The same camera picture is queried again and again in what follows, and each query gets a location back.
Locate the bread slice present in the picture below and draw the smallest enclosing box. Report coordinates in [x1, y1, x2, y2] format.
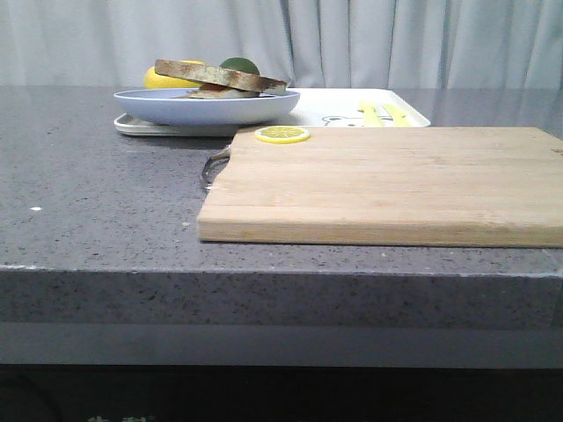
[185, 88, 260, 99]
[155, 59, 288, 95]

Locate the light blue round plate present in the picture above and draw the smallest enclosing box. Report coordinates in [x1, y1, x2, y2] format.
[113, 88, 300, 126]

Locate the fried egg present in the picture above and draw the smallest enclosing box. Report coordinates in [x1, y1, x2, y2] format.
[199, 83, 228, 91]

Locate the white bear tray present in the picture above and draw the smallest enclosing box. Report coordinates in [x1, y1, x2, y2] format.
[114, 88, 430, 137]

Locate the yellow lemon slice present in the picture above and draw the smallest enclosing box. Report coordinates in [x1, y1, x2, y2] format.
[253, 126, 311, 144]

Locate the yellow plastic fork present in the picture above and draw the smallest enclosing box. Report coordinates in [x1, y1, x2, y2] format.
[358, 99, 384, 127]

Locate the yellow plastic knife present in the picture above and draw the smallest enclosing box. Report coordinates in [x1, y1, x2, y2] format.
[383, 103, 411, 127]

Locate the green lime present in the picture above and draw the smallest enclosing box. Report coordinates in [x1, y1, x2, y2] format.
[219, 57, 260, 76]

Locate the front yellow lemon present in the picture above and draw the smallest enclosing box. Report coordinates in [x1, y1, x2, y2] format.
[143, 66, 200, 89]

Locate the wooden cutting board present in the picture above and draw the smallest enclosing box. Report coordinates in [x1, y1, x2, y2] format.
[197, 127, 562, 248]

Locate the grey curtain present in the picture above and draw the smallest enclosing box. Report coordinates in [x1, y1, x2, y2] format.
[1, 1, 562, 89]

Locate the metal cutting board handle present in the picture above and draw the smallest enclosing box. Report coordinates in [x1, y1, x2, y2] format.
[199, 145, 231, 191]

